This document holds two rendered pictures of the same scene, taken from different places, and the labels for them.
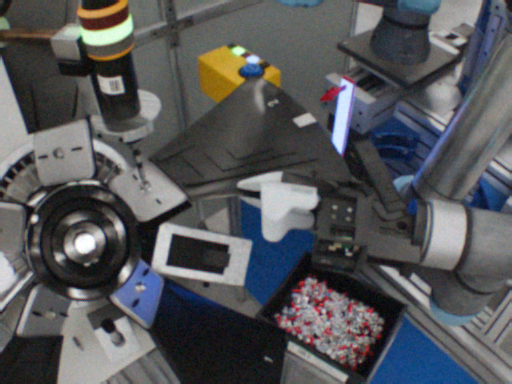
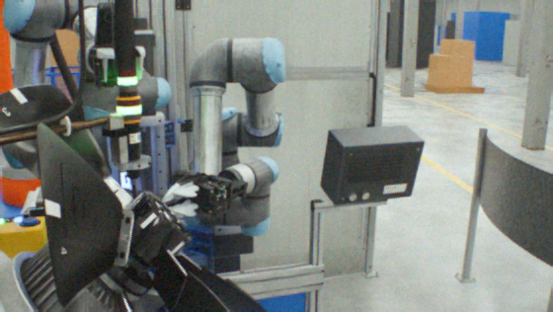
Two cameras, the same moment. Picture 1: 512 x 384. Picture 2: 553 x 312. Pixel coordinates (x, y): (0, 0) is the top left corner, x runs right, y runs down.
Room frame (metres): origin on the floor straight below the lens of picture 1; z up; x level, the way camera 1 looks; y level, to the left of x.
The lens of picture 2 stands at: (-0.26, 0.92, 1.55)
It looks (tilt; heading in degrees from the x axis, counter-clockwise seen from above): 17 degrees down; 294
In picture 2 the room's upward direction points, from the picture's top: straight up
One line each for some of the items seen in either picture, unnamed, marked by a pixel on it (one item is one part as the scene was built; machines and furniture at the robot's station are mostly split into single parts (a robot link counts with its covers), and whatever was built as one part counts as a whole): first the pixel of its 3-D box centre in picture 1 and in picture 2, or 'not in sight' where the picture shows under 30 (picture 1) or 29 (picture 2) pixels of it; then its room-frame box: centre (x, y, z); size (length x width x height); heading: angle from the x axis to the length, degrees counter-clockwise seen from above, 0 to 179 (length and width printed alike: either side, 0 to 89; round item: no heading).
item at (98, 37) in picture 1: (106, 25); (128, 109); (0.33, 0.13, 1.40); 0.04 x 0.04 x 0.01
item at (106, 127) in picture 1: (109, 78); (126, 140); (0.33, 0.14, 1.34); 0.09 x 0.07 x 0.10; 75
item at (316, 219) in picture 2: not in sight; (316, 232); (0.16, -0.49, 0.96); 0.03 x 0.03 x 0.20; 40
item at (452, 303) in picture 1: (458, 277); (249, 212); (0.27, -0.27, 1.08); 0.11 x 0.08 x 0.11; 21
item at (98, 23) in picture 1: (103, 12); (128, 102); (0.33, 0.13, 1.41); 0.04 x 0.04 x 0.01
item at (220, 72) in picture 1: (238, 83); (15, 243); (0.79, 0.04, 1.02); 0.16 x 0.10 x 0.11; 40
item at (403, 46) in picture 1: (403, 31); not in sight; (0.93, -0.35, 1.09); 0.15 x 0.15 x 0.10
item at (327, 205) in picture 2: not in sight; (350, 202); (0.08, -0.55, 1.04); 0.24 x 0.03 x 0.03; 40
